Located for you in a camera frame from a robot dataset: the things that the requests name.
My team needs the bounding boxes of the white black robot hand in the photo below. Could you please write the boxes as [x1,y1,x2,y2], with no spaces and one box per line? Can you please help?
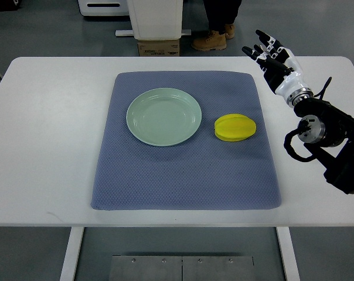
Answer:
[242,29,313,108]

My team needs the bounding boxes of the yellow starfruit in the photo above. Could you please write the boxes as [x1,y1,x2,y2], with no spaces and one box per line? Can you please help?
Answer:
[214,114,257,142]

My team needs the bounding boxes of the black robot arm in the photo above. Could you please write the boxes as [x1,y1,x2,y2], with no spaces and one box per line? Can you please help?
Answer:
[284,78,354,194]

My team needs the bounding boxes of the pale green plate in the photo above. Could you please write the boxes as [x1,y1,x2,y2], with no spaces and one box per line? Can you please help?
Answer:
[126,88,202,147]

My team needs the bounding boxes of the tan boot right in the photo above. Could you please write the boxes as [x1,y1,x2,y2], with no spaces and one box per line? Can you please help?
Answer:
[224,23,235,40]

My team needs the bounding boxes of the tan boot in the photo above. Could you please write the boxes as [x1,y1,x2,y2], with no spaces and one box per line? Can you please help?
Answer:
[191,30,227,52]
[224,23,235,40]

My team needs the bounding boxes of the tan boot left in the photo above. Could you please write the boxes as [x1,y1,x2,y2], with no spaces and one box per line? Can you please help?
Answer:
[191,30,227,52]

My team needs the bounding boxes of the person legs dark trousers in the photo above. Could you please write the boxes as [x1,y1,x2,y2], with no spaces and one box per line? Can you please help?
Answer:
[203,0,242,33]

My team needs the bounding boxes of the cardboard box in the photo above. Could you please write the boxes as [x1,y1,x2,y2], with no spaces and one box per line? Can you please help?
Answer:
[137,39,180,57]

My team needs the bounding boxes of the blue-grey textured mat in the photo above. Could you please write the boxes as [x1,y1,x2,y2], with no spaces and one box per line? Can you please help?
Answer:
[91,71,281,210]

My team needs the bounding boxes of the white bin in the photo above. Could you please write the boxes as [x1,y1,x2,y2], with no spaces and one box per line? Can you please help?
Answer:
[127,0,183,40]

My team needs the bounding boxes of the white floor bar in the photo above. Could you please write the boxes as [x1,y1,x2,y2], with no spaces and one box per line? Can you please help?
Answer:
[115,29,192,37]

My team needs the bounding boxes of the white table leg right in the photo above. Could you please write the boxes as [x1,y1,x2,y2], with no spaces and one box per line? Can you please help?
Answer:
[276,227,300,281]

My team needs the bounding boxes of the white table leg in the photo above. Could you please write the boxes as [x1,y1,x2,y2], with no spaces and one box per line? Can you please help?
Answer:
[59,227,84,281]
[276,227,300,281]

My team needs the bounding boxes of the white appliance with slot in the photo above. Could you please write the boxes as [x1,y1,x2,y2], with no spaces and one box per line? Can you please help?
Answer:
[78,0,129,16]

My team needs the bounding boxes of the white table leg left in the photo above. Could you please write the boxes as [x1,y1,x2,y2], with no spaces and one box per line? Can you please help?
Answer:
[59,227,84,281]

